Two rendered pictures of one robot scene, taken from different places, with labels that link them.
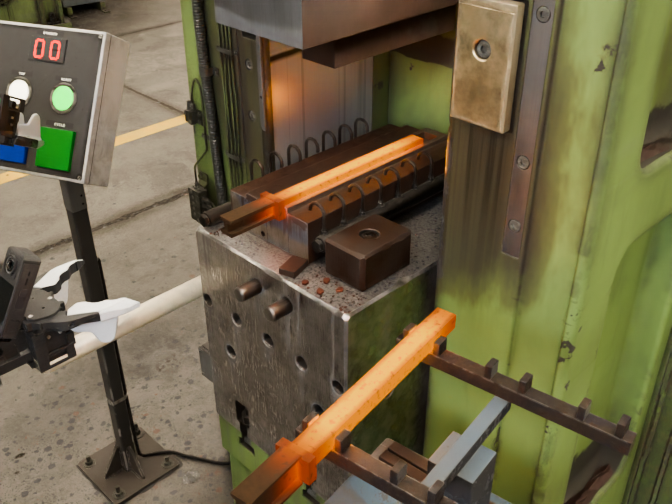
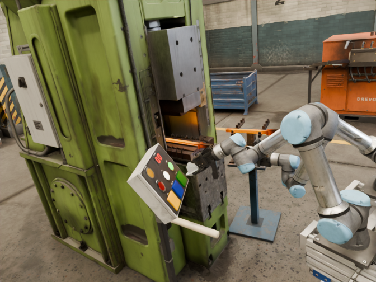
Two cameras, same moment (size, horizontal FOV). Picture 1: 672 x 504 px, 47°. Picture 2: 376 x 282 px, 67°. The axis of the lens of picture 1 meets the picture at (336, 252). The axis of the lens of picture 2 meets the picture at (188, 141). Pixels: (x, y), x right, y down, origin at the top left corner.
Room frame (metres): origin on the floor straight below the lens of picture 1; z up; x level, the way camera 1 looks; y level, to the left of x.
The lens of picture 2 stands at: (1.44, 1.86, 1.78)
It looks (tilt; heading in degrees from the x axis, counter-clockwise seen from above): 23 degrees down; 262
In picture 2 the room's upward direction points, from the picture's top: 8 degrees counter-clockwise
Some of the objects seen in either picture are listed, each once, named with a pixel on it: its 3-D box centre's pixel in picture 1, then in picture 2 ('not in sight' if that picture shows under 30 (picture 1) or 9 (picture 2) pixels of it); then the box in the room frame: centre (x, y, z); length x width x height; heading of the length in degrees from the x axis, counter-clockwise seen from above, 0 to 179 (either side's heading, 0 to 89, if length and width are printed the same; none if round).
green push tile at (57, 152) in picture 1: (56, 149); (181, 179); (1.32, 0.52, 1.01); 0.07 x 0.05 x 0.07; 70
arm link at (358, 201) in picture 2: not in sight; (352, 207); (0.67, 1.01, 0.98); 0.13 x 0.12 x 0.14; 30
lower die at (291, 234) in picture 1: (354, 180); (174, 147); (1.28, -0.03, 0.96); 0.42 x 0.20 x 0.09; 135
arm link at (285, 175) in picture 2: not in sight; (288, 177); (0.69, 0.54, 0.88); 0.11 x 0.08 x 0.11; 78
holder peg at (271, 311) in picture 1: (278, 309); not in sight; (1.00, 0.09, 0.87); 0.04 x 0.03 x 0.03; 135
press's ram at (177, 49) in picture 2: not in sight; (164, 61); (1.25, -0.06, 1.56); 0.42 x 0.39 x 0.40; 135
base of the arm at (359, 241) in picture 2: not in sight; (350, 229); (0.66, 1.01, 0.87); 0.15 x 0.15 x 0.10
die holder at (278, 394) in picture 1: (376, 307); (182, 175); (1.25, -0.08, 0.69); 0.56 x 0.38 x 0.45; 135
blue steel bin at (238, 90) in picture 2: not in sight; (224, 91); (-0.27, -3.80, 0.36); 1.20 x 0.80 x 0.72; 140
